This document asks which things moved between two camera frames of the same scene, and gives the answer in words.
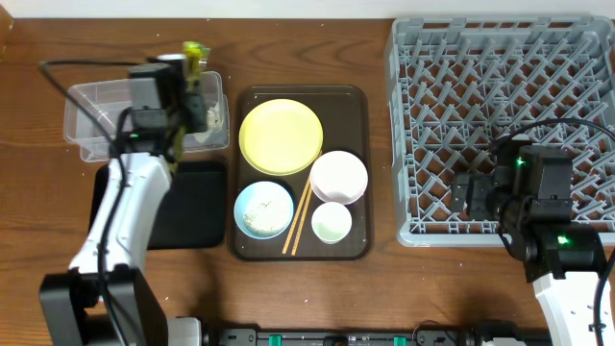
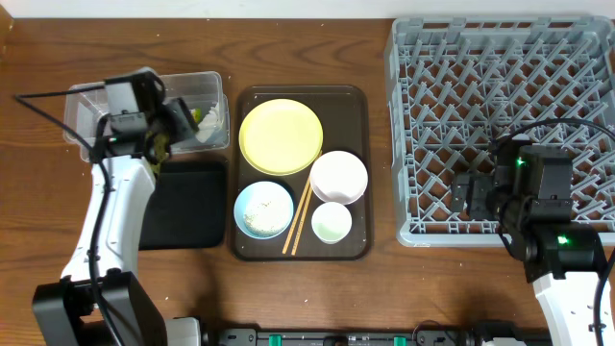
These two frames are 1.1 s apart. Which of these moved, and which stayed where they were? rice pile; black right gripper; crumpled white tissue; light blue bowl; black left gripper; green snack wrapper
Moved: green snack wrapper; black left gripper
Stayed: rice pile; crumpled white tissue; light blue bowl; black right gripper
